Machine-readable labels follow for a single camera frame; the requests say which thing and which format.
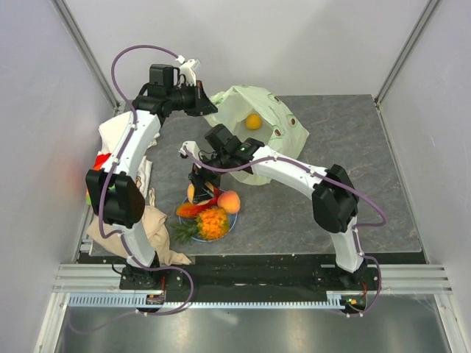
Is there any small orange fake fruit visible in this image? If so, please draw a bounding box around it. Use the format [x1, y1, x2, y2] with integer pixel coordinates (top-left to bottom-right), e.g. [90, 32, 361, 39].
[245, 114, 262, 130]

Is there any red yellow fake mango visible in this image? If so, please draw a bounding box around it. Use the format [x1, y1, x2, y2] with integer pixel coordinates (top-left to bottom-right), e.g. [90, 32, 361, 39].
[176, 202, 207, 218]

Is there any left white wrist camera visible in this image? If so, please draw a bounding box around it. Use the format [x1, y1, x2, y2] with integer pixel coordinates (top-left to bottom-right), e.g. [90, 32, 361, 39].
[175, 55, 200, 86]

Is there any aluminium corner post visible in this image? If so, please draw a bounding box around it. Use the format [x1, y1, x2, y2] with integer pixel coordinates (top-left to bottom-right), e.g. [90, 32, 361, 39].
[51, 0, 120, 113]
[374, 0, 442, 107]

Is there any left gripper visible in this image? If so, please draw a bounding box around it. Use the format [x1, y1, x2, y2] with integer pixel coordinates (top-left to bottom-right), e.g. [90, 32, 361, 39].
[166, 81, 218, 118]

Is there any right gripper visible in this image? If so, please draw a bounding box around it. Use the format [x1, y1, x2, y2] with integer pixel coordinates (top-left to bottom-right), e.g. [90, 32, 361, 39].
[188, 151, 232, 203]

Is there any white folded towel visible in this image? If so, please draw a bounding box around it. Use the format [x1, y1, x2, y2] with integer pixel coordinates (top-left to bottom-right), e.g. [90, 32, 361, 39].
[98, 113, 161, 156]

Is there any blue plastic plate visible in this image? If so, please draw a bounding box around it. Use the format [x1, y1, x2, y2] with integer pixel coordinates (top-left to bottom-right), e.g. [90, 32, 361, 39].
[178, 198, 238, 242]

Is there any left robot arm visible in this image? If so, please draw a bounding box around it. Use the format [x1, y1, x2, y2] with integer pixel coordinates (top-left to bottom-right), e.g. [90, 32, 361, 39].
[85, 59, 217, 289]

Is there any grey slotted cable duct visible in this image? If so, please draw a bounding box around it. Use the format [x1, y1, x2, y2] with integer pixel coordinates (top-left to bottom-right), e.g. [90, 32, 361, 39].
[68, 290, 347, 310]

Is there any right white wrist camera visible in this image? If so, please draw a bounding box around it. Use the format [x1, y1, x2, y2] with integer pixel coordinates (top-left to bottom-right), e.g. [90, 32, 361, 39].
[179, 140, 200, 160]

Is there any pale green plastic bag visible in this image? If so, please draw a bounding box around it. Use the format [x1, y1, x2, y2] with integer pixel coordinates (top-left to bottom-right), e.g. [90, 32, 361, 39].
[204, 85, 310, 186]

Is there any right aluminium corner post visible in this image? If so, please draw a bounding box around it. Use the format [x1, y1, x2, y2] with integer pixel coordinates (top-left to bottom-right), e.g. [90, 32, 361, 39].
[374, 0, 442, 107]

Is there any fake pineapple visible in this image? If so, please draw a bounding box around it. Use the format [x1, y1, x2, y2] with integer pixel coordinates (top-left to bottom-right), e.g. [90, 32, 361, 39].
[172, 207, 230, 243]

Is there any left aluminium corner post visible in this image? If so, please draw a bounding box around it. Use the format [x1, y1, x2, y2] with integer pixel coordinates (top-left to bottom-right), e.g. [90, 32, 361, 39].
[51, 0, 120, 113]

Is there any red fake apple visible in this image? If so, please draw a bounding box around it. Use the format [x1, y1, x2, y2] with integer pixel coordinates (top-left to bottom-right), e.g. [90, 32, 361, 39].
[198, 188, 222, 205]

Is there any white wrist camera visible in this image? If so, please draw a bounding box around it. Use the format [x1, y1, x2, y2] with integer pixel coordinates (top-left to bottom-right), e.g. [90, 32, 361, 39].
[179, 140, 200, 160]
[175, 55, 200, 86]

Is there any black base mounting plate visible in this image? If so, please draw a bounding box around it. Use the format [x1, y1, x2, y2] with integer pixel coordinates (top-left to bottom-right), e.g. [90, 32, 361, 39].
[119, 254, 381, 309]

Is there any beige crumpled cloth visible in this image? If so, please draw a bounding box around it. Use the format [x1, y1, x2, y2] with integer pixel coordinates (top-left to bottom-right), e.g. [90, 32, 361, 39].
[87, 188, 191, 265]

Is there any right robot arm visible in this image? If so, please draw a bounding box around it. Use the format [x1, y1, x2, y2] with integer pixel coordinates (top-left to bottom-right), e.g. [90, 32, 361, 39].
[180, 124, 365, 290]

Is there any rainbow striped cloth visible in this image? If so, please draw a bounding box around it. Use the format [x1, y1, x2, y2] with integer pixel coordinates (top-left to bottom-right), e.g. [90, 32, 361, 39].
[85, 153, 111, 206]

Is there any orange yellow fake peach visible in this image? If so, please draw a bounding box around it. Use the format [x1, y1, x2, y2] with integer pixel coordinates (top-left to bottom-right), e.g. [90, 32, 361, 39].
[187, 183, 195, 203]

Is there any yellow fake pear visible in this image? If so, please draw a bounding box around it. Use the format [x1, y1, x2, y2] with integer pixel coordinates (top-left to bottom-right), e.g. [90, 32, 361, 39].
[217, 190, 241, 214]

